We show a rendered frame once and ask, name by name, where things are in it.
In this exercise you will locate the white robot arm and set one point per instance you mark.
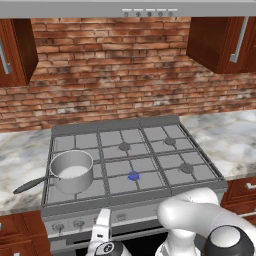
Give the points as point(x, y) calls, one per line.
point(186, 213)

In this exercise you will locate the red-brown wooden drawer front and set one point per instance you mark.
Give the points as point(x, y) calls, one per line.
point(245, 209)
point(238, 191)

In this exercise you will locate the grey range hood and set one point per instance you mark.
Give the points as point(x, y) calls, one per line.
point(83, 8)

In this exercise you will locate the red-brown wooden wall cupboard door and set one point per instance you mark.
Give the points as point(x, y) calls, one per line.
point(216, 43)
point(15, 50)

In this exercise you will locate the blue burner flame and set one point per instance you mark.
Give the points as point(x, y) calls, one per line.
point(134, 176)

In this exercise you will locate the grey gas stove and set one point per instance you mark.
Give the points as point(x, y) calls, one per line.
point(133, 156)

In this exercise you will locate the black oven door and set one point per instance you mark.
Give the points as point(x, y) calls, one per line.
point(143, 246)

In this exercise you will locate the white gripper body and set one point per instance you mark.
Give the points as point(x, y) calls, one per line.
point(103, 221)

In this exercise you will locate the grey stove knob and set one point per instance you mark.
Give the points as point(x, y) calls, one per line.
point(79, 224)
point(58, 227)

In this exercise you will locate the red-brown wooden base cupboard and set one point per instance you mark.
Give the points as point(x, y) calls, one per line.
point(23, 236)

